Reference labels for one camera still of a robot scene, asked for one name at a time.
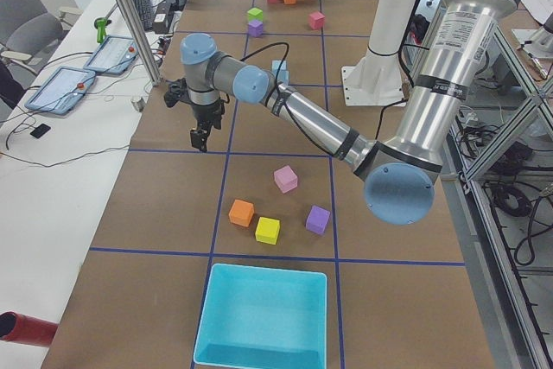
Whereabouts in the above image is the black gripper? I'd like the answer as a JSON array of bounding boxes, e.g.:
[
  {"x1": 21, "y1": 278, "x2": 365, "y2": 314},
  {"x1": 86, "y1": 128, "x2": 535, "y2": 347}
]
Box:
[{"x1": 189, "y1": 100, "x2": 225, "y2": 153}]

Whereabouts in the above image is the light blue foam block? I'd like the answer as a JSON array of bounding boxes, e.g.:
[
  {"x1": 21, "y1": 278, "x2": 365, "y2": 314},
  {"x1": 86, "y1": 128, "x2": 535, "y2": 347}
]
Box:
[
  {"x1": 271, "y1": 60, "x2": 287, "y2": 73},
  {"x1": 277, "y1": 70, "x2": 289, "y2": 84}
]

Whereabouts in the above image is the small metal cylinder weight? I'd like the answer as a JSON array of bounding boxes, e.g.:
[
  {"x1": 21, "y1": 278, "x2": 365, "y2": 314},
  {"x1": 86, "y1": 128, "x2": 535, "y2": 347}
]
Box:
[{"x1": 130, "y1": 97, "x2": 145, "y2": 112}]

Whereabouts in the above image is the orange near foam block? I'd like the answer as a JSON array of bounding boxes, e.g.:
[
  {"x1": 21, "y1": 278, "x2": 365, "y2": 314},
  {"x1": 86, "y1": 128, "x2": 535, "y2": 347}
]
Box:
[{"x1": 228, "y1": 199, "x2": 255, "y2": 227}]

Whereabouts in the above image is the light pink foam block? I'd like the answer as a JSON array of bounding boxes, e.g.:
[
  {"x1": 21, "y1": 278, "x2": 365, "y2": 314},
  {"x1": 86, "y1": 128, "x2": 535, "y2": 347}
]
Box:
[{"x1": 273, "y1": 165, "x2": 298, "y2": 194}]

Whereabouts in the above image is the yellow foam block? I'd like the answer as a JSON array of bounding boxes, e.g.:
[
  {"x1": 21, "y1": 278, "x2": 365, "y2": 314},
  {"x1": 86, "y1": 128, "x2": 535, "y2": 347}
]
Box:
[{"x1": 255, "y1": 217, "x2": 280, "y2": 245}]

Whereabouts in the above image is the blue teach pendant far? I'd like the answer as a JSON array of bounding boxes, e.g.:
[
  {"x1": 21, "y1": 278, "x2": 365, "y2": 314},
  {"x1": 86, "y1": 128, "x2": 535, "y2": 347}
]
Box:
[{"x1": 83, "y1": 35, "x2": 137, "y2": 75}]

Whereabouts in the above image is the blue teach pendant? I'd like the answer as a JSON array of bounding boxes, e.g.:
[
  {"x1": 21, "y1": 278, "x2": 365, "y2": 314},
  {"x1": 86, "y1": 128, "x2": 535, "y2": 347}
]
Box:
[
  {"x1": 83, "y1": 35, "x2": 137, "y2": 75},
  {"x1": 25, "y1": 66, "x2": 96, "y2": 115}
]

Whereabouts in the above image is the purple far foam block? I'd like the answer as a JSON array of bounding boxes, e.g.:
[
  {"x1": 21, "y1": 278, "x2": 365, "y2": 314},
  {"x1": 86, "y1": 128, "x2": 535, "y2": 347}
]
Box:
[{"x1": 247, "y1": 19, "x2": 264, "y2": 37}]

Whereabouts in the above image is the purple foam block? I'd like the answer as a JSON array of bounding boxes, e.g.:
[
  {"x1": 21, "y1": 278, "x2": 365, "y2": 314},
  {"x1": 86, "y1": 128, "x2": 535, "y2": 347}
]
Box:
[
  {"x1": 305, "y1": 205, "x2": 330, "y2": 235},
  {"x1": 247, "y1": 19, "x2": 264, "y2": 37}
]

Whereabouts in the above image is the green foam block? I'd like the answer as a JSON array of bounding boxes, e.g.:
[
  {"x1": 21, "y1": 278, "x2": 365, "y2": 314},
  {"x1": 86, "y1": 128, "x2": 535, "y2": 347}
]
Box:
[{"x1": 246, "y1": 7, "x2": 264, "y2": 22}]

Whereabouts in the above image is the purple near foam block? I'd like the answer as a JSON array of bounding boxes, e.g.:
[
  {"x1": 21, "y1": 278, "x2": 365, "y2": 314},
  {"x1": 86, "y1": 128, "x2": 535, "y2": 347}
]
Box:
[{"x1": 305, "y1": 205, "x2": 330, "y2": 235}]

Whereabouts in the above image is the black keyboard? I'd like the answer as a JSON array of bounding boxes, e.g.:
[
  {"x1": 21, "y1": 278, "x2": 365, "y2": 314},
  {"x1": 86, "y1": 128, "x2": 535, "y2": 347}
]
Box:
[{"x1": 132, "y1": 0, "x2": 155, "y2": 31}]

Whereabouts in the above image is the blue teach pendant near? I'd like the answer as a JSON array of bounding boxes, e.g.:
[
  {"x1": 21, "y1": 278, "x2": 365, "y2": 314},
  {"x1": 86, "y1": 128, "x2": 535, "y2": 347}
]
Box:
[{"x1": 25, "y1": 66, "x2": 96, "y2": 115}]

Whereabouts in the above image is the black small phone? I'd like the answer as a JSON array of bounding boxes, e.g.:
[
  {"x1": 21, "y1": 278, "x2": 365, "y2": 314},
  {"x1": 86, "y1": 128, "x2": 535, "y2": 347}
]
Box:
[{"x1": 30, "y1": 124, "x2": 51, "y2": 139}]

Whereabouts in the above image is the magenta foam block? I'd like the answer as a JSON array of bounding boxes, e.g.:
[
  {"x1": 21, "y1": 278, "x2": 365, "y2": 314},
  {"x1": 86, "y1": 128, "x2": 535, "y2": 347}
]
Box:
[{"x1": 308, "y1": 11, "x2": 326, "y2": 30}]

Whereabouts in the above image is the cyan plastic bin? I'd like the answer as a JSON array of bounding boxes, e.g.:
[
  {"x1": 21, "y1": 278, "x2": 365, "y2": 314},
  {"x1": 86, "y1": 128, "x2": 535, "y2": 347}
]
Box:
[{"x1": 194, "y1": 264, "x2": 327, "y2": 368}]

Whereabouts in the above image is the grey office chair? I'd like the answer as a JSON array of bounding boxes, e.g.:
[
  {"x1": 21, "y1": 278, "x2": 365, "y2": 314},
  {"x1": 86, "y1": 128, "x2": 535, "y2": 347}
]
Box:
[{"x1": 1, "y1": 0, "x2": 83, "y2": 75}]

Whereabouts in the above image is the red cylinder tube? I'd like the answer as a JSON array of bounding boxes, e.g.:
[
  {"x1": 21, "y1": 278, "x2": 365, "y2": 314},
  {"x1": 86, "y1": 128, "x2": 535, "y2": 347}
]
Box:
[{"x1": 1, "y1": 311, "x2": 58, "y2": 347}]

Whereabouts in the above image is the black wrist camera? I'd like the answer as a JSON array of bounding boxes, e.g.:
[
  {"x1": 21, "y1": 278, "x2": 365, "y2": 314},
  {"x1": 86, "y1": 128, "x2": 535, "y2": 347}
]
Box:
[{"x1": 163, "y1": 78, "x2": 191, "y2": 108}]

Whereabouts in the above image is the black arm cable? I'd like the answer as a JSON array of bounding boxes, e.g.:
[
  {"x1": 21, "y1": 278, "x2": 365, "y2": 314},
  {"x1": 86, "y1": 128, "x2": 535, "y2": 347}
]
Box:
[{"x1": 240, "y1": 41, "x2": 407, "y2": 158}]

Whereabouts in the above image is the green handled tool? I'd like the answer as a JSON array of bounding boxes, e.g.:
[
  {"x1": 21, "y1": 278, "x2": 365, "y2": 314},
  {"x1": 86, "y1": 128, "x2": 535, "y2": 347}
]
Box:
[{"x1": 94, "y1": 17, "x2": 111, "y2": 44}]

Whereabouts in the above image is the white camera stand post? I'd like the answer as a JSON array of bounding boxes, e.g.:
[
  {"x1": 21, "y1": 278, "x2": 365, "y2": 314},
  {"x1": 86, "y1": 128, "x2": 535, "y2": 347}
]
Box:
[{"x1": 341, "y1": 0, "x2": 417, "y2": 106}]

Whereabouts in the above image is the aluminium frame post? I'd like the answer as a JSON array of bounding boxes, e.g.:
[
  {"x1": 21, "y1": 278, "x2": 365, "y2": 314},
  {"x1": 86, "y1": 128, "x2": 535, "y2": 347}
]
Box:
[{"x1": 115, "y1": 0, "x2": 162, "y2": 86}]

